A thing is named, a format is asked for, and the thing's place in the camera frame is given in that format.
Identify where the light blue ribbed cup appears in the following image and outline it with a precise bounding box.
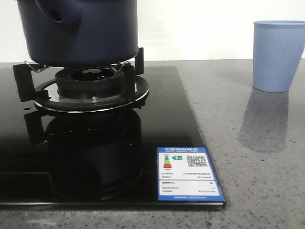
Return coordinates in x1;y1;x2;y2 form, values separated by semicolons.
253;20;305;93

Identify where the dark blue cooking pot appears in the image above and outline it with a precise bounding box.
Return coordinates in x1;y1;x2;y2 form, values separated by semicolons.
17;0;139;67

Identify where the blue energy efficiency label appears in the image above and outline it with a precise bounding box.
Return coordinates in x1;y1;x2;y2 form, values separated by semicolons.
157;147;225;205

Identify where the black pot support grate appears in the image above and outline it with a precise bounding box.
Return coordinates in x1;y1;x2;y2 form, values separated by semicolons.
12;48;149;113

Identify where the black glass gas stove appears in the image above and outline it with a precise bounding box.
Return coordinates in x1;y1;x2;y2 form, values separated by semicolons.
0;67;226;210

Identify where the black round gas burner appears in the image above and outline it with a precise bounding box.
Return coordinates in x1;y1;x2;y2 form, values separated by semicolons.
55;68;124;99

